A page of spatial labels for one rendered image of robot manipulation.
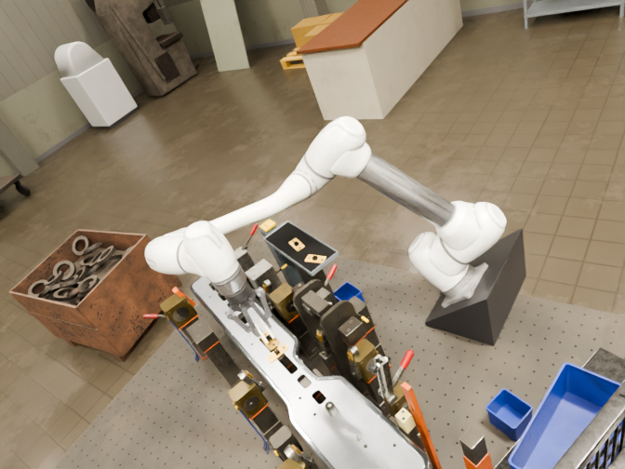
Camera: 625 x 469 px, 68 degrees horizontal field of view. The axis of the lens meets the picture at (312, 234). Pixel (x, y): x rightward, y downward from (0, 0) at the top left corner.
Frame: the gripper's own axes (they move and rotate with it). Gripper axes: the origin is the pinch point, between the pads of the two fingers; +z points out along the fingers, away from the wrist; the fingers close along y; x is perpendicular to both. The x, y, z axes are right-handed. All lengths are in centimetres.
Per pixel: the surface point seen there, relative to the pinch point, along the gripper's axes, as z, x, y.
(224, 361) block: 41, -46, 18
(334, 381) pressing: 29.2, 7.8, -9.3
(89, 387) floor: 117, -201, 116
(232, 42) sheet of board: 56, -733, -271
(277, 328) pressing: 27.5, -28.0, -6.1
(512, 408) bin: 61, 38, -52
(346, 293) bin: 54, -48, -44
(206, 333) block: 23, -47, 17
